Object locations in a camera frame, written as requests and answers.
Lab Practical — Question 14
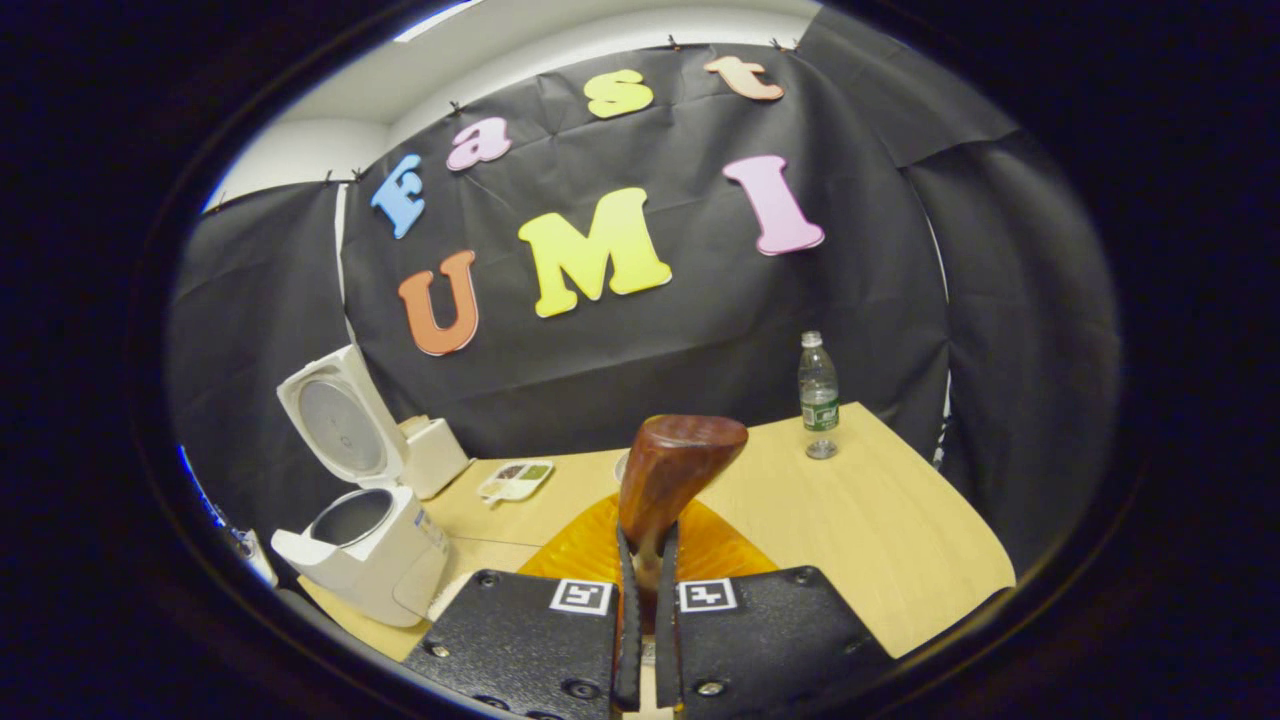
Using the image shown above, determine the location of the white side table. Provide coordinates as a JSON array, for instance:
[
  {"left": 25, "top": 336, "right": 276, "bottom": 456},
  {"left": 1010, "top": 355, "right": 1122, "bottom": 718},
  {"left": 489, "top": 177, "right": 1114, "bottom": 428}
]
[{"left": 215, "top": 515, "right": 281, "bottom": 589}]

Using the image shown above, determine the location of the white divided bean dish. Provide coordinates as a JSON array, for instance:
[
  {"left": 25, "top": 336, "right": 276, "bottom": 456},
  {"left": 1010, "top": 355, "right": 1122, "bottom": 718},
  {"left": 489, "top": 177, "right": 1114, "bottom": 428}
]
[{"left": 477, "top": 459, "right": 555, "bottom": 504}]

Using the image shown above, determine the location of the clear plastic water bottle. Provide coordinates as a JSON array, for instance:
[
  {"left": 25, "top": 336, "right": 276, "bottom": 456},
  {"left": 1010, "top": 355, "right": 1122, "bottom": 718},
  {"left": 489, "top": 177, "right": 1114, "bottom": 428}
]
[{"left": 797, "top": 331, "right": 841, "bottom": 461}]

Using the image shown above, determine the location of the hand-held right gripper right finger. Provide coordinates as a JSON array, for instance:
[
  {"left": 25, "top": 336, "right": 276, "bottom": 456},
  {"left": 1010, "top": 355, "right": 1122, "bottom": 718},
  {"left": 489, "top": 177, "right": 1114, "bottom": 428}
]
[{"left": 655, "top": 495, "right": 896, "bottom": 719}]

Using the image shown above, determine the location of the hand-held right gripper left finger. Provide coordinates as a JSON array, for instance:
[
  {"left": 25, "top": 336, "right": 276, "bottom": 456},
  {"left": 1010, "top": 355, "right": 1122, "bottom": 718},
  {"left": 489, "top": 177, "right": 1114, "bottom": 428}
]
[{"left": 402, "top": 492, "right": 643, "bottom": 716}]

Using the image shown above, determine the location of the brown wooden spoon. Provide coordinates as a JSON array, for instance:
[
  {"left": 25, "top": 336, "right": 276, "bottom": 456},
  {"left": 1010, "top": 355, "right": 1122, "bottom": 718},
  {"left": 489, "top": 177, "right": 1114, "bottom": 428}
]
[{"left": 618, "top": 414, "right": 750, "bottom": 631}]

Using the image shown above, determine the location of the black backdrop cloth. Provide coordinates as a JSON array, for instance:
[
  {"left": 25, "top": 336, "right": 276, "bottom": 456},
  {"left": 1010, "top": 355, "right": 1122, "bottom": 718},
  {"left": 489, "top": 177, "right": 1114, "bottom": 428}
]
[{"left": 165, "top": 5, "right": 1121, "bottom": 581}]

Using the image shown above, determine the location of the white rice cooker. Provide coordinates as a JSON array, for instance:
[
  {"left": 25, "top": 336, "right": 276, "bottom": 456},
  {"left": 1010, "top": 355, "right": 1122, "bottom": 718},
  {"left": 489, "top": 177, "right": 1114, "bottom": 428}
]
[{"left": 270, "top": 344, "right": 453, "bottom": 629}]

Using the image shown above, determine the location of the white toaster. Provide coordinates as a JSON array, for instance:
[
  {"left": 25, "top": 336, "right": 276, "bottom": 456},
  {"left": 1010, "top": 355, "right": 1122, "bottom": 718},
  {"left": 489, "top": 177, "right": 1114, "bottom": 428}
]
[{"left": 398, "top": 415, "right": 471, "bottom": 501}]

